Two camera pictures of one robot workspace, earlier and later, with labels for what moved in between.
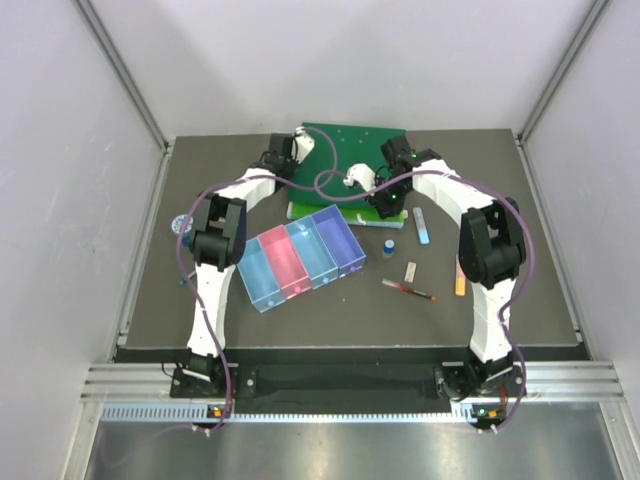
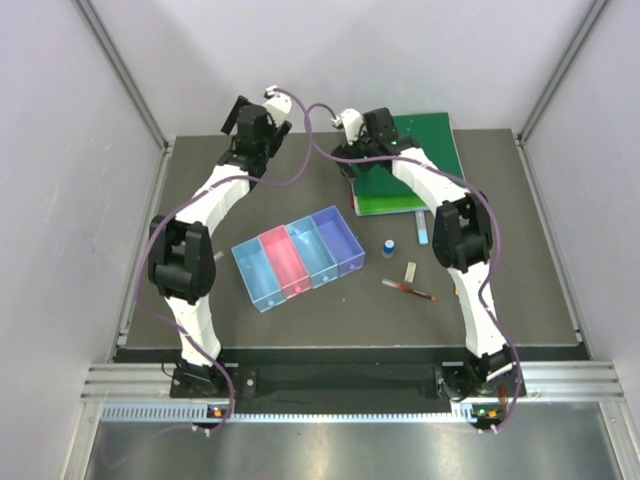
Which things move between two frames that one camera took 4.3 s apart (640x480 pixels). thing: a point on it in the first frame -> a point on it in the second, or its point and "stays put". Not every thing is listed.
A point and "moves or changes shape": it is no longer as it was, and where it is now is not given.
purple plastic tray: [339, 240] stays put
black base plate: [483, 383] stays put
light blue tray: [258, 276] stays put
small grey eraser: [410, 272] stays put
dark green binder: [319, 179] -> [432, 133]
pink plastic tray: [285, 261] stays put
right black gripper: [385, 211] -> [346, 151]
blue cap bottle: [388, 248] stays put
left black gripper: [293, 166] -> [276, 134]
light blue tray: [313, 251] stays put
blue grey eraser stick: [420, 225] stays put
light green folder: [367, 215] moves or changes shape
